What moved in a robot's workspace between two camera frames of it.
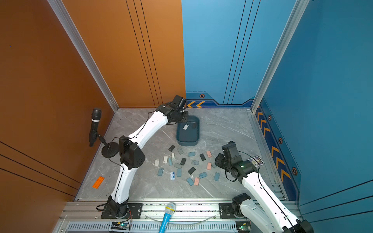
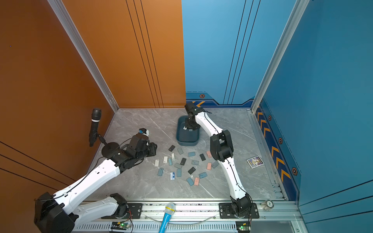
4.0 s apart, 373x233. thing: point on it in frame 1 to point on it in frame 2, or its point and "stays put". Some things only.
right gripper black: x=218 y=160 to x=188 y=126
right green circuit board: x=243 y=226 stays put
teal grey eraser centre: x=195 y=162 stays put
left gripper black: x=186 y=117 to x=153 y=149
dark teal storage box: x=188 y=132 stays put
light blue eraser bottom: x=190 y=181 stays put
